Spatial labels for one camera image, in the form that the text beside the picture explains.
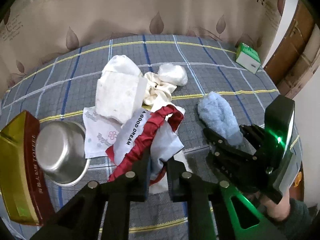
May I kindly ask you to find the red white drawstring bag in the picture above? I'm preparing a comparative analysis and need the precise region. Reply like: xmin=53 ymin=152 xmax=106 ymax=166
xmin=106 ymin=104 xmax=184 ymax=185

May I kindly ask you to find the white cloth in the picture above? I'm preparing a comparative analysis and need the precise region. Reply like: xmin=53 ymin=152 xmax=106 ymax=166
xmin=95 ymin=55 xmax=148 ymax=124

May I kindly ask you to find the person right hand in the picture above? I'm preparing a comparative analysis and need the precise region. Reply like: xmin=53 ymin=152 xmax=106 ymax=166
xmin=260 ymin=189 xmax=291 ymax=222

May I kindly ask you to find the stainless steel bowl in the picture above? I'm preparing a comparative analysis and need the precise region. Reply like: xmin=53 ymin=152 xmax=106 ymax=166
xmin=35 ymin=121 xmax=90 ymax=187

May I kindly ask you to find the gold red rectangular tin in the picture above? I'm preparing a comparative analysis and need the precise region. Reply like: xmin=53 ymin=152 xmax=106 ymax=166
xmin=1 ymin=111 xmax=55 ymax=226

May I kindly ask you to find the green white small box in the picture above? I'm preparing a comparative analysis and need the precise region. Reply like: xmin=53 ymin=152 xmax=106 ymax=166
xmin=236 ymin=42 xmax=261 ymax=74

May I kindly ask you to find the cream scrunchie cloth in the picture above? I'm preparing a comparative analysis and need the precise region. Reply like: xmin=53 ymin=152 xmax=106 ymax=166
xmin=143 ymin=72 xmax=177 ymax=112

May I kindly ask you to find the grey plaid tablecloth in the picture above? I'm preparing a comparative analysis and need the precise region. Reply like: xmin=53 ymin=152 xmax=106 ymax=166
xmin=1 ymin=35 xmax=279 ymax=239

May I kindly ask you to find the brown wooden door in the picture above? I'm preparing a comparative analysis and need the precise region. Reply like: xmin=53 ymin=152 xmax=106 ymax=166
xmin=265 ymin=1 xmax=319 ymax=99

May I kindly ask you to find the clear plastic bag ball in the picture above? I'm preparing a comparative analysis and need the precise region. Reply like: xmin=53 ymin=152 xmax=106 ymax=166
xmin=158 ymin=63 xmax=188 ymax=86

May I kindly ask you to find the beige leaf print curtain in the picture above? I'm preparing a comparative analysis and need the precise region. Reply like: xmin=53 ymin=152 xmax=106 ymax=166
xmin=1 ymin=0 xmax=285 ymax=91

